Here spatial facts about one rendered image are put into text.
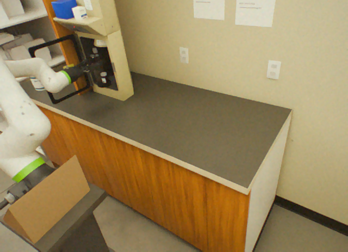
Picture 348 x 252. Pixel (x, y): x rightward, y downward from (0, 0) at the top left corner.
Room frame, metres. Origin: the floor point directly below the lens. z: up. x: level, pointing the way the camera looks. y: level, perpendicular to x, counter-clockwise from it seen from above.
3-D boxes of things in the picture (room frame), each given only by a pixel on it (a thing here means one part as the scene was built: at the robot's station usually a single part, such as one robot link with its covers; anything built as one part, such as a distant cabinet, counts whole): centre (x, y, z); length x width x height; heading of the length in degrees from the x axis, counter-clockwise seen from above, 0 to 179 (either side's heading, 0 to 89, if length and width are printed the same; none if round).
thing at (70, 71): (1.53, 0.60, 1.22); 0.09 x 0.06 x 0.12; 52
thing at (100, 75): (1.72, 0.46, 1.16); 0.11 x 0.11 x 0.21
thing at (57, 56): (1.69, 0.69, 1.19); 0.30 x 0.01 x 0.40; 134
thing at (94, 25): (1.67, 0.49, 1.46); 0.32 x 0.12 x 0.10; 51
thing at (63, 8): (1.72, 0.55, 1.56); 0.10 x 0.10 x 0.09; 51
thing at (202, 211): (1.66, 0.28, 0.45); 2.05 x 0.67 x 0.90; 51
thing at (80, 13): (1.65, 0.46, 1.54); 0.05 x 0.05 x 0.06; 59
